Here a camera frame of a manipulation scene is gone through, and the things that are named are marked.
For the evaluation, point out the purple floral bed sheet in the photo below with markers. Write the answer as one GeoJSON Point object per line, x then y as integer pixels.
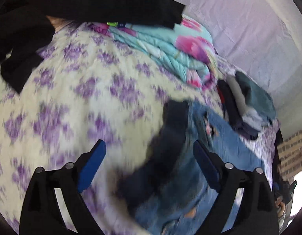
{"type": "Point", "coordinates": [88, 87]}

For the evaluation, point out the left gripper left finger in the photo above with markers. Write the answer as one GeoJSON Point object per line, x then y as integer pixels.
{"type": "Point", "coordinates": [40, 212]}

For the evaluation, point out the black garment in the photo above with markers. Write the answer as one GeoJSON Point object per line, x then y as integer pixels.
{"type": "Point", "coordinates": [25, 26]}

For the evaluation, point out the beige checkered curtain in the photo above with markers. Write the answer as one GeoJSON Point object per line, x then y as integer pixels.
{"type": "Point", "coordinates": [290, 155]}

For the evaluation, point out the teal folded pants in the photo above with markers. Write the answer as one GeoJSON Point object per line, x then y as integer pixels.
{"type": "Point", "coordinates": [256, 97]}

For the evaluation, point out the dark navy folded pants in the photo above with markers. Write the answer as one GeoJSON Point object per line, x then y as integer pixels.
{"type": "Point", "coordinates": [235, 120]}

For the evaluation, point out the grey folded pants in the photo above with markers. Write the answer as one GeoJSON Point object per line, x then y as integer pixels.
{"type": "Point", "coordinates": [248, 114]}

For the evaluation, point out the floral turquoise folded quilt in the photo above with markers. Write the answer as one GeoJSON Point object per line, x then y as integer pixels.
{"type": "Point", "coordinates": [186, 51]}

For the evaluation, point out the blue denim jeans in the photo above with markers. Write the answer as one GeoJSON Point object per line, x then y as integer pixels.
{"type": "Point", "coordinates": [169, 194]}

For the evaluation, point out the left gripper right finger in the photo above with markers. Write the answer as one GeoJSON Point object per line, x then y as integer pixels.
{"type": "Point", "coordinates": [257, 213]}

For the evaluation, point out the red folded garment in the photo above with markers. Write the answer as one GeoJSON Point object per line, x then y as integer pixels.
{"type": "Point", "coordinates": [221, 96]}

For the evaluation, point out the person right hand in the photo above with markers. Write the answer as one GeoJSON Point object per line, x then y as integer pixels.
{"type": "Point", "coordinates": [280, 205]}

